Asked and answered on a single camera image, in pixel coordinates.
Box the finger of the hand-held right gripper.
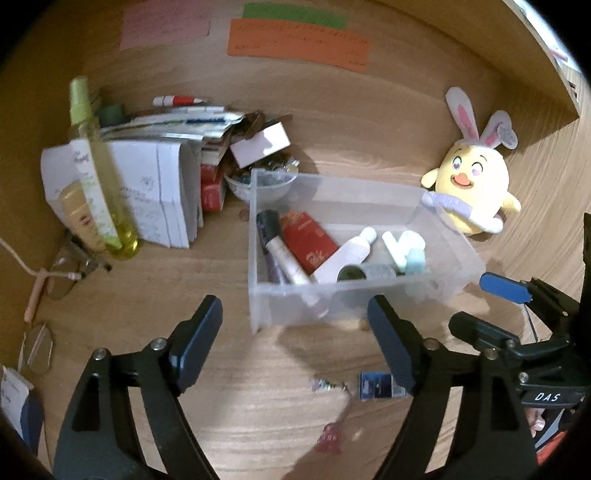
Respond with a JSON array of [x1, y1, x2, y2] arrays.
[[449, 311, 520, 354], [479, 272, 555, 305]]

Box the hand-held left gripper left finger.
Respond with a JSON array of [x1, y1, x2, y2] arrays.
[[53, 295, 223, 480]]

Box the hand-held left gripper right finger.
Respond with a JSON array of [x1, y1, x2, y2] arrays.
[[367, 294, 539, 480]]

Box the teal small bottle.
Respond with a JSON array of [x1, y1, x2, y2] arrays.
[[405, 248, 426, 276]]

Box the pale green cosmetic tube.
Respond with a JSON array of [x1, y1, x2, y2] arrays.
[[381, 231, 409, 273]]

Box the clear plastic storage box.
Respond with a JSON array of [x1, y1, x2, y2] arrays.
[[248, 168, 486, 334]]

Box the pale white squeeze tube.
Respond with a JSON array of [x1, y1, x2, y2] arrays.
[[313, 227, 378, 284]]

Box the mint white tube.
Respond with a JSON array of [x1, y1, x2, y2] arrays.
[[396, 231, 426, 254]]

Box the lavender cosmetic tube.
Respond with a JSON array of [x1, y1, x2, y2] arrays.
[[256, 210, 311, 284]]

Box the person's right hand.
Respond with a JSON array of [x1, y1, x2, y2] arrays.
[[530, 407, 549, 438]]

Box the blue small packet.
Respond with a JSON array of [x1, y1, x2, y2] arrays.
[[359, 371, 407, 400]]

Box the orange garment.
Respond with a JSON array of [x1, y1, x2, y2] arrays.
[[536, 415, 588, 468]]

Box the iridescent small wrapper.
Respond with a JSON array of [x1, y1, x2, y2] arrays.
[[309, 376, 347, 393]]

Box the yellow chick plush toy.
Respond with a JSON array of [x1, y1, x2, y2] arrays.
[[420, 87, 522, 237]]

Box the small red candy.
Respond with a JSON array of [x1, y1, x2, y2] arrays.
[[316, 425, 345, 455]]

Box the red cosmetic tube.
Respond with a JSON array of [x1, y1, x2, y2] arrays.
[[280, 211, 340, 273]]

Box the clear glass bowl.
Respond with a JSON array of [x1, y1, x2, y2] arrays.
[[225, 168, 298, 204]]

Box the stack of white paper boxes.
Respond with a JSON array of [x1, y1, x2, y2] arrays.
[[39, 141, 204, 250]]

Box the beige lotion tube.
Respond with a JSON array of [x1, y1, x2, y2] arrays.
[[58, 181, 108, 252]]

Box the yellow-green spray bottle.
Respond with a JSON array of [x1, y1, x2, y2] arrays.
[[68, 76, 140, 260]]

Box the small white box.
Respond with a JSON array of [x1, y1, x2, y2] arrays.
[[229, 124, 291, 169]]

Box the white blue carton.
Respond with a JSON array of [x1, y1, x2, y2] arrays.
[[0, 364, 44, 455]]

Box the pile of foil packets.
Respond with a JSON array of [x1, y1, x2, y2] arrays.
[[99, 106, 245, 144]]

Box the brown hair claw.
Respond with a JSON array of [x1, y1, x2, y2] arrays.
[[242, 111, 269, 139]]

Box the red white pen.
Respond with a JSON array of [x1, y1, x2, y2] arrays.
[[152, 95, 206, 107]]

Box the orange sticky note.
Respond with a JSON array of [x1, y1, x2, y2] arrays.
[[227, 18, 372, 73]]

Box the pink sticky note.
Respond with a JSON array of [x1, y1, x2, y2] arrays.
[[120, 0, 212, 51]]

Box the green sticky note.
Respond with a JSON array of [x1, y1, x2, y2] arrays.
[[242, 2, 348, 31]]

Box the thin-frame eyeglasses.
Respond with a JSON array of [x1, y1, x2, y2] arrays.
[[46, 244, 112, 301]]

